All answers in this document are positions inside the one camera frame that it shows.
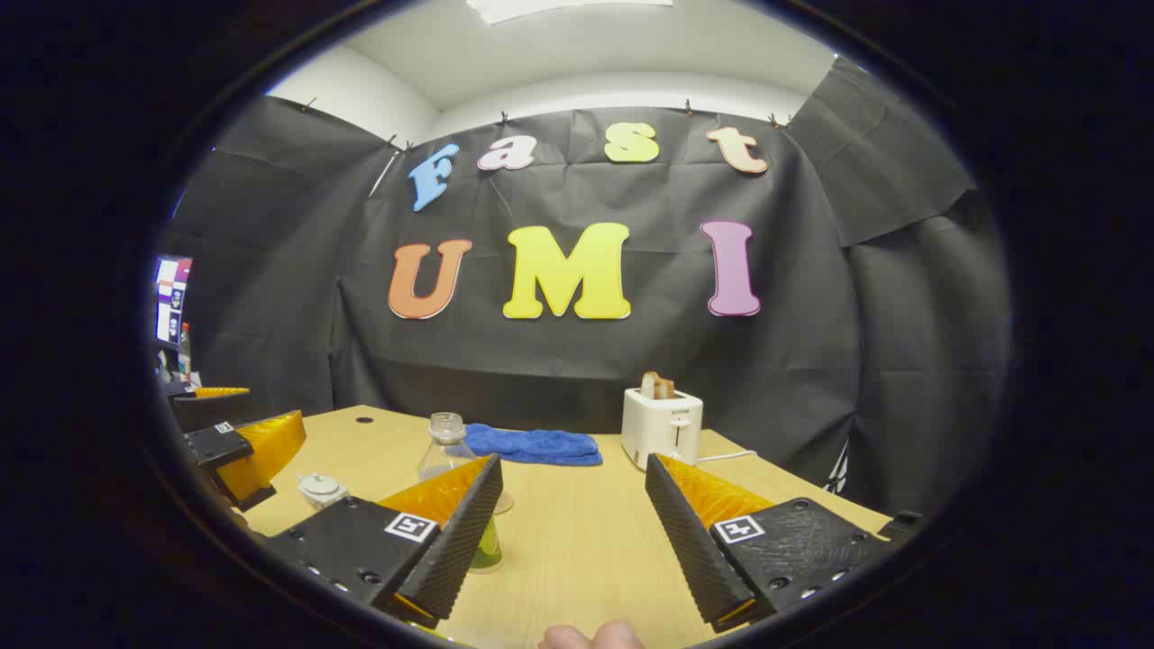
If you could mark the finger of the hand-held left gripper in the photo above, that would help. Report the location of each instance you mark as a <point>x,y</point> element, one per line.
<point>216,443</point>
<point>212,410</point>

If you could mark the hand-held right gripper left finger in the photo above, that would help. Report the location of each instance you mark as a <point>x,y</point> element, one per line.
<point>455,550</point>

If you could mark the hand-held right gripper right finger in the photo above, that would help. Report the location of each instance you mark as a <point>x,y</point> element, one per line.
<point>690,541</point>

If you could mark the round brown coaster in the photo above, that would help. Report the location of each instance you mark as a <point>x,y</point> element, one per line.
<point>504,503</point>

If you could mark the clear green-label water bottle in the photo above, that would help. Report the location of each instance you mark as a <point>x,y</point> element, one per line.
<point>444,451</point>

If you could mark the white teacup lid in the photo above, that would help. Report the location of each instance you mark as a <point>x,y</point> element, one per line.
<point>319,485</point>

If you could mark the red-capped plastic bottle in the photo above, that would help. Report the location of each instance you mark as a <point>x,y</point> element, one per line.
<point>185,351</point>

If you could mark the white toaster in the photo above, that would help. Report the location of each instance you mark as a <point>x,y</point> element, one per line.
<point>661,431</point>

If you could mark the computer monitor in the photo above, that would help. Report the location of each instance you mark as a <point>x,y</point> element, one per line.
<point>171,302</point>

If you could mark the blue towel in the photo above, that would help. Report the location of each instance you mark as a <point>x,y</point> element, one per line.
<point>536,444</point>

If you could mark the brown bread slice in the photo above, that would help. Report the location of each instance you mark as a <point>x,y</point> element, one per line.
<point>666,388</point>

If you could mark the pale bread slice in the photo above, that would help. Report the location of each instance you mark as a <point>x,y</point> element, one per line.
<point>649,386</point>

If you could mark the black backdrop cloth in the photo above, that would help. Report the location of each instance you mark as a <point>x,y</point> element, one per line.
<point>586,361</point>

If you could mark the ceiling light panel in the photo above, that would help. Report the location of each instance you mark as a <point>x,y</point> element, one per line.
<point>568,9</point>

